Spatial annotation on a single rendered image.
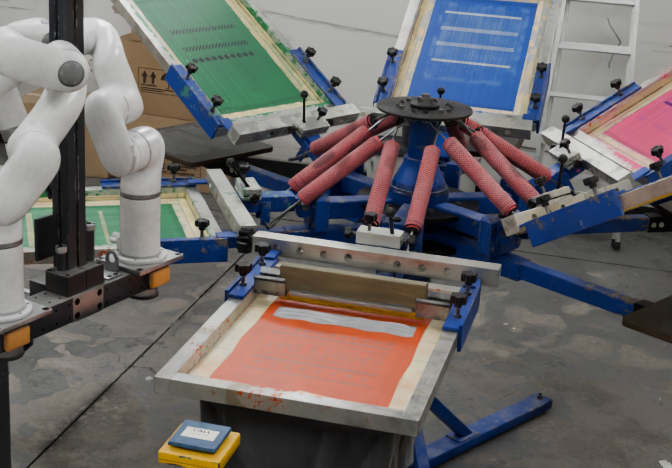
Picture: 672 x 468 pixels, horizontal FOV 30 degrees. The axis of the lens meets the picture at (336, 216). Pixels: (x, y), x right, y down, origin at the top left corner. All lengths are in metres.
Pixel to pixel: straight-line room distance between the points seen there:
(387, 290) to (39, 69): 1.12
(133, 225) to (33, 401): 2.01
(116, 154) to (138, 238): 0.23
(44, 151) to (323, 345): 0.88
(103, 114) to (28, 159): 0.37
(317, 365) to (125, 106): 0.73
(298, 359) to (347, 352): 0.13
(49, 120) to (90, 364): 2.67
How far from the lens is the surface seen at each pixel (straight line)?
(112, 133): 2.83
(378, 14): 7.28
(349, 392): 2.79
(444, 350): 2.95
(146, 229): 2.96
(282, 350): 2.97
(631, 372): 5.41
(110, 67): 2.90
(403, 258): 3.37
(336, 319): 3.14
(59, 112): 2.57
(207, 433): 2.57
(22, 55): 2.47
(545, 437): 4.77
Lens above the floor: 2.19
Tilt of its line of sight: 18 degrees down
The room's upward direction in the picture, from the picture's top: 3 degrees clockwise
